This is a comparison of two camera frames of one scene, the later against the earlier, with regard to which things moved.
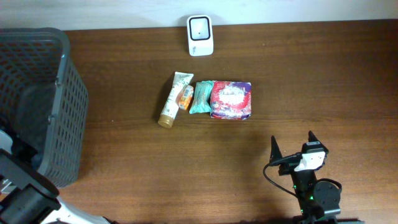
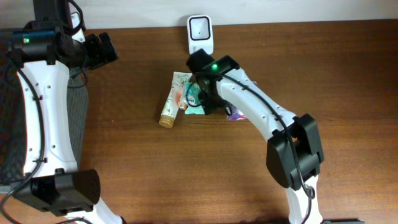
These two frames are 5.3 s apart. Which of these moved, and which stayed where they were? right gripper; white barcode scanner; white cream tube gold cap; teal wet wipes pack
Moved: right gripper; teal wet wipes pack
Stayed: white cream tube gold cap; white barcode scanner
